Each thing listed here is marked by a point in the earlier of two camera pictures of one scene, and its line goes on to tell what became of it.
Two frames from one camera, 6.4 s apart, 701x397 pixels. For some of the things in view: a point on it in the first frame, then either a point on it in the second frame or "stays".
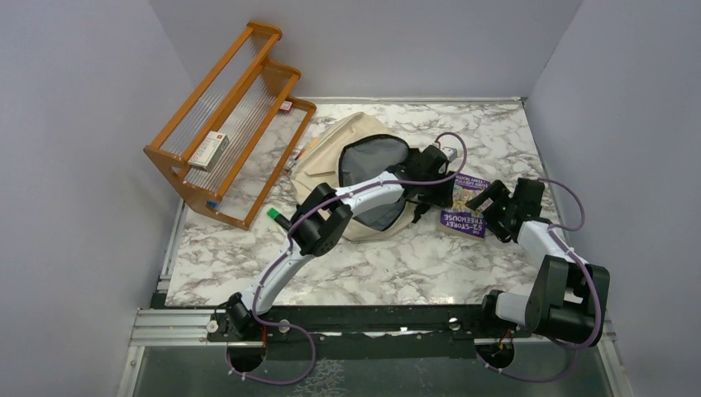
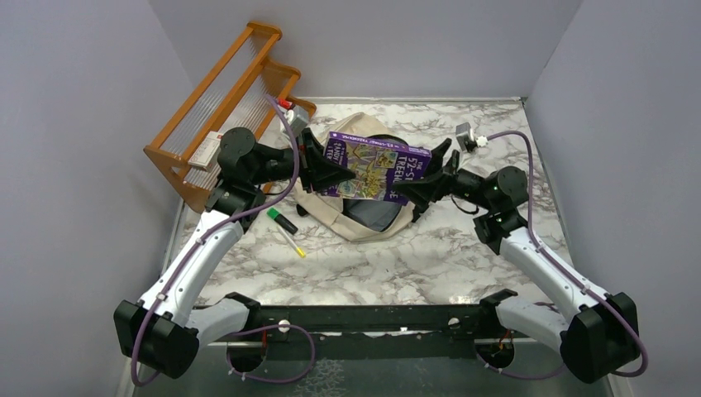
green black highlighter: (280, 219) stays
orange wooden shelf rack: (230, 147) stays
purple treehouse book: (460, 217) → (376, 165)
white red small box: (209, 151) stays
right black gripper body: (498, 211) → (467, 185)
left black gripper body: (434, 193) → (278, 165)
